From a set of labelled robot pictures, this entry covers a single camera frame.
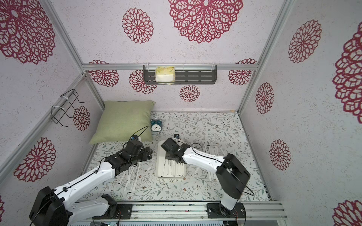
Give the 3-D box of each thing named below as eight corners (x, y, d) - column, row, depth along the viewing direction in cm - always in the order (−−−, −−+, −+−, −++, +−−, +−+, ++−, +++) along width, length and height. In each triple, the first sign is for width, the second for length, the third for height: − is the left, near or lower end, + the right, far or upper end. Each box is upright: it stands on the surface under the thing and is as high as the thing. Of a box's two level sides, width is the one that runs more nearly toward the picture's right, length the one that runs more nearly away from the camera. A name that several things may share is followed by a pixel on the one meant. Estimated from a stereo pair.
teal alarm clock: (152, 132, 109) (150, 125, 102) (152, 127, 113) (151, 119, 106) (161, 132, 109) (160, 125, 102) (162, 127, 113) (160, 119, 106)
